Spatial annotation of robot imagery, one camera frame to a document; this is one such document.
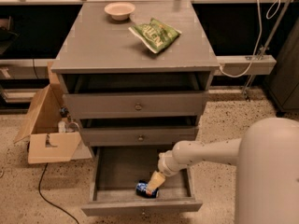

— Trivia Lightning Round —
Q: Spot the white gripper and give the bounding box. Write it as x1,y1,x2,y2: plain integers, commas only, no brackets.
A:
146,150,180,193

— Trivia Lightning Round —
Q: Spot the blue pepsi can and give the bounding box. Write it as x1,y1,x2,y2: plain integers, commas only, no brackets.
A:
135,180,159,199

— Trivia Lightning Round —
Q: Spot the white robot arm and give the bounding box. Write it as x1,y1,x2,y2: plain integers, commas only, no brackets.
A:
147,118,299,224

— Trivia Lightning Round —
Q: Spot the grey bottom drawer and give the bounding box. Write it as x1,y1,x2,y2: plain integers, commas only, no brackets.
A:
82,145,202,217

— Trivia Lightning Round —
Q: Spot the grey drawer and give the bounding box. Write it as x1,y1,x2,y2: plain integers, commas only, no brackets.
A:
82,145,202,217
64,72,206,119
80,116,198,147

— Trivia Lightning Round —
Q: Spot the grey middle drawer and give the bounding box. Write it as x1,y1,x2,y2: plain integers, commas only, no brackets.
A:
80,116,198,147

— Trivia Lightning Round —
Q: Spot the grey top drawer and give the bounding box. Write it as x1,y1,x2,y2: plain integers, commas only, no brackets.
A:
64,72,206,119

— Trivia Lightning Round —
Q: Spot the grey drawer cabinet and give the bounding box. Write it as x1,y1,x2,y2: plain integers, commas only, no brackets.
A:
50,0,221,151

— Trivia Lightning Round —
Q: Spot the bottle in cardboard box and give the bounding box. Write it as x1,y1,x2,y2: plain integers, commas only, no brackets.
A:
58,107,68,133

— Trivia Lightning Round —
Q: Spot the open cardboard box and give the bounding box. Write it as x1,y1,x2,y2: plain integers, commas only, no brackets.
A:
14,62,93,164

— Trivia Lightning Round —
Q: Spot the green chip bag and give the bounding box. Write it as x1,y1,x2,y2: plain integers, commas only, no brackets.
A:
129,18,181,54

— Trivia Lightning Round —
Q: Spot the dark grey cart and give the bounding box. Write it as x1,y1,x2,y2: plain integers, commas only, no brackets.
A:
264,18,299,113

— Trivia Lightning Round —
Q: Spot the metal leaning pole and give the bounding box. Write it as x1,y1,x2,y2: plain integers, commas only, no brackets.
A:
239,0,292,101

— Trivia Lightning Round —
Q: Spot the white bowl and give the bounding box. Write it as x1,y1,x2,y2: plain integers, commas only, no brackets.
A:
104,2,135,21

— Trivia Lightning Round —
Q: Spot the black floor cable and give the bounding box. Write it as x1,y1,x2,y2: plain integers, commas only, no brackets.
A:
37,161,80,224

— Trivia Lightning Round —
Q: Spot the white hanging cable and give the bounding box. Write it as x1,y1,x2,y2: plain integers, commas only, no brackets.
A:
219,0,282,78

